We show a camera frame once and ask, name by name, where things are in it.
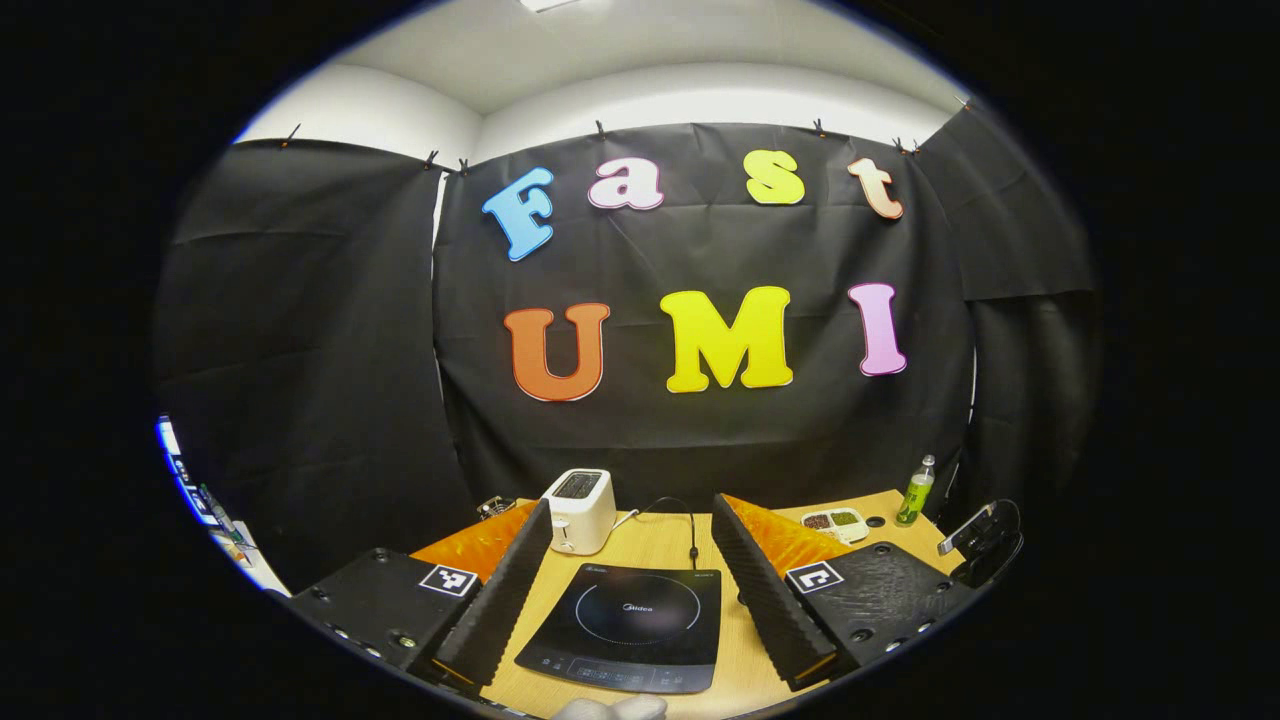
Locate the cluttered white side furniture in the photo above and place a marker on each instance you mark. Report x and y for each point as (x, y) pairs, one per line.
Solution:
(250, 560)

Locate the black induction cooktop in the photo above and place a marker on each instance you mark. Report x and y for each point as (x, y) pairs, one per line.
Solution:
(620, 620)

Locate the white divided plate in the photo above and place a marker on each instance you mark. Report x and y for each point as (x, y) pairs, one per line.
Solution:
(852, 534)

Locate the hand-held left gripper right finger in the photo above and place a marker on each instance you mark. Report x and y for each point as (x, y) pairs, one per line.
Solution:
(765, 610)

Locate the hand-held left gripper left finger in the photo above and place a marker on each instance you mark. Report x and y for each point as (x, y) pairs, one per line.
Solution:
(505, 600)

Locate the stainless steel pot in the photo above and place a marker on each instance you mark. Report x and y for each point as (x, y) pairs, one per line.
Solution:
(1000, 540)

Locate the green label drink bottle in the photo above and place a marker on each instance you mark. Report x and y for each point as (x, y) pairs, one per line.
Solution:
(914, 497)

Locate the white toaster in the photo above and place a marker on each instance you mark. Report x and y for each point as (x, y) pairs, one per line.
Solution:
(585, 520)

